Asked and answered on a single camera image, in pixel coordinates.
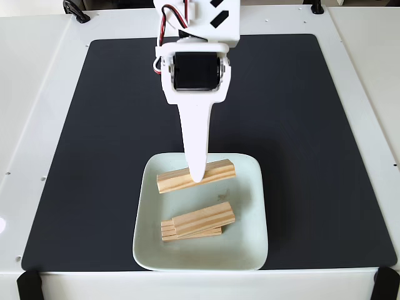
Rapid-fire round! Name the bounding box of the grooved wooden block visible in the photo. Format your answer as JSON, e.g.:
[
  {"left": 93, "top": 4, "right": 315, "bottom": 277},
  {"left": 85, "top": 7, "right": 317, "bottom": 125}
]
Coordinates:
[
  {"left": 156, "top": 158, "right": 237, "bottom": 195},
  {"left": 161, "top": 219, "right": 223, "bottom": 242},
  {"left": 171, "top": 201, "right": 236, "bottom": 240}
]

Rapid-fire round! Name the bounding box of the pale green square plate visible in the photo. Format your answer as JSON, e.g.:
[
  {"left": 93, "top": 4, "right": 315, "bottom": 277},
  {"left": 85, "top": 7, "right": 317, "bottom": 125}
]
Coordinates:
[{"left": 132, "top": 152, "right": 269, "bottom": 272}]

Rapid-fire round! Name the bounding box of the black rubber mat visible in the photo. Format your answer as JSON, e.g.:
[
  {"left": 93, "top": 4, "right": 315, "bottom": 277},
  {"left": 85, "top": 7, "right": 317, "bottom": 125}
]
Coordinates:
[{"left": 21, "top": 33, "right": 398, "bottom": 272}]

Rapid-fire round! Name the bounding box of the large black table clamp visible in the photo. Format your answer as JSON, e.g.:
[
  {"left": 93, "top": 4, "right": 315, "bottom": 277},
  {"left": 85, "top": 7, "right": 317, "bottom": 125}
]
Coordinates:
[{"left": 62, "top": 0, "right": 91, "bottom": 24}]

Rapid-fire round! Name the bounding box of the red black white wrist cable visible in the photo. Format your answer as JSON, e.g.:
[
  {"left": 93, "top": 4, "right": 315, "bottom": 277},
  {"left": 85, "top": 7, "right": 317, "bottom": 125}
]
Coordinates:
[{"left": 152, "top": 3, "right": 189, "bottom": 75}]

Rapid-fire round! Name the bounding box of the black corner bracket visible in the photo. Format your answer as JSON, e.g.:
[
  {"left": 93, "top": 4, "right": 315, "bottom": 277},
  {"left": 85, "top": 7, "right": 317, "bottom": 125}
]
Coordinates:
[
  {"left": 371, "top": 267, "right": 400, "bottom": 300},
  {"left": 16, "top": 269, "right": 43, "bottom": 300}
]

